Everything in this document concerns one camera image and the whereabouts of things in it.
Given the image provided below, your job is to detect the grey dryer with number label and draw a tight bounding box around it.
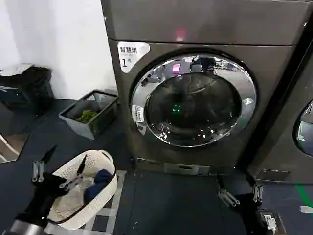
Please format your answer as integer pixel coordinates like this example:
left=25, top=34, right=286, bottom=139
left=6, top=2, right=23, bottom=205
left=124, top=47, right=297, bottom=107
left=100, top=0, right=307, bottom=176

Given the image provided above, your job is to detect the white sheet of paper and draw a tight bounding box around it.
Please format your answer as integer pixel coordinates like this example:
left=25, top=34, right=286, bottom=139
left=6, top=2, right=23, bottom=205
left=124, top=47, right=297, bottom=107
left=0, top=63, right=34, bottom=77

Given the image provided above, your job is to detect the round glass dryer door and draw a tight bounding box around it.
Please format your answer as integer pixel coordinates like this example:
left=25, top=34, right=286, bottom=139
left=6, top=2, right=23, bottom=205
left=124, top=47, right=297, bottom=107
left=129, top=50, right=258, bottom=148
left=292, top=99, right=313, bottom=158

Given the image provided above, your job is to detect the white number label sticker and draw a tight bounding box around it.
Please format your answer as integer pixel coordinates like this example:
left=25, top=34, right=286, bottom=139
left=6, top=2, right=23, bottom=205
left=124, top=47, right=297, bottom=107
left=117, top=41, right=151, bottom=74

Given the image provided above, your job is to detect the green cloth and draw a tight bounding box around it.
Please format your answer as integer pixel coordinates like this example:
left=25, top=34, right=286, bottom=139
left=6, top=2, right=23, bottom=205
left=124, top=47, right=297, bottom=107
left=77, top=109, right=99, bottom=123

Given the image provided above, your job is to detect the grey dryer without label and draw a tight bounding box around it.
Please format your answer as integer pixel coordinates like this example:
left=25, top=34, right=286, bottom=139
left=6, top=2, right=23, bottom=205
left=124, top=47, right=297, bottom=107
left=246, top=31, right=313, bottom=185

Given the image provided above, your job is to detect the grey plastic bin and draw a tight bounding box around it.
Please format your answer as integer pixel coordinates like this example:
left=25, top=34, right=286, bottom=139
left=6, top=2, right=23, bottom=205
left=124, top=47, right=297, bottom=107
left=58, top=90, right=119, bottom=141

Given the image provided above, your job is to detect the white garment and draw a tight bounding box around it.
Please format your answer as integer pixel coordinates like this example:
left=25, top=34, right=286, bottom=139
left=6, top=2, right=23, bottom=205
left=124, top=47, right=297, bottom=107
left=48, top=178, right=95, bottom=220

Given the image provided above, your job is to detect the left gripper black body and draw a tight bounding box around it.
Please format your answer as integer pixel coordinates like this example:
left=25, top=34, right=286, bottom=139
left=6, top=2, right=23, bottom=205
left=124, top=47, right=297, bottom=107
left=16, top=172, right=68, bottom=220

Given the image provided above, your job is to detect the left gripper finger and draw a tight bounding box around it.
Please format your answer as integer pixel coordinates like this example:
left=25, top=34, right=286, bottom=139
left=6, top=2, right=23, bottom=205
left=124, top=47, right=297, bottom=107
left=32, top=144, right=58, bottom=183
left=58, top=154, right=88, bottom=191

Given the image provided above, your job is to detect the dark blue garment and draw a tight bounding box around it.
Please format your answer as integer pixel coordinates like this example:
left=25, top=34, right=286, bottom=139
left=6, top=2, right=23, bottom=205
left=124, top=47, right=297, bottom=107
left=85, top=168, right=116, bottom=204

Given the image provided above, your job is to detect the black plastic crate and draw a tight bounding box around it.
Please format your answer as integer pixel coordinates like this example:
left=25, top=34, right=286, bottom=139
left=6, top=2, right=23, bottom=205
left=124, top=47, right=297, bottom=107
left=0, top=65, right=55, bottom=116

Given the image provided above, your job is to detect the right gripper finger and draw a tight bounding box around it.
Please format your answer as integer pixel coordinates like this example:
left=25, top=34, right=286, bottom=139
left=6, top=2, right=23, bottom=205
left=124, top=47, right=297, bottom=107
left=246, top=172, right=264, bottom=204
left=216, top=176, right=240, bottom=207

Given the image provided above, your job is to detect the white perforated laundry basket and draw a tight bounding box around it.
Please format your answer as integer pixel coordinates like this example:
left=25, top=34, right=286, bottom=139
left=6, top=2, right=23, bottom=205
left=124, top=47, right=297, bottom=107
left=47, top=149, right=118, bottom=230

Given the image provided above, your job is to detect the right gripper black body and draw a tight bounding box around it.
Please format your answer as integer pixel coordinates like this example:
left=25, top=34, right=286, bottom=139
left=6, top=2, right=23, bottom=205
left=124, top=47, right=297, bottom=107
left=235, top=192, right=264, bottom=235

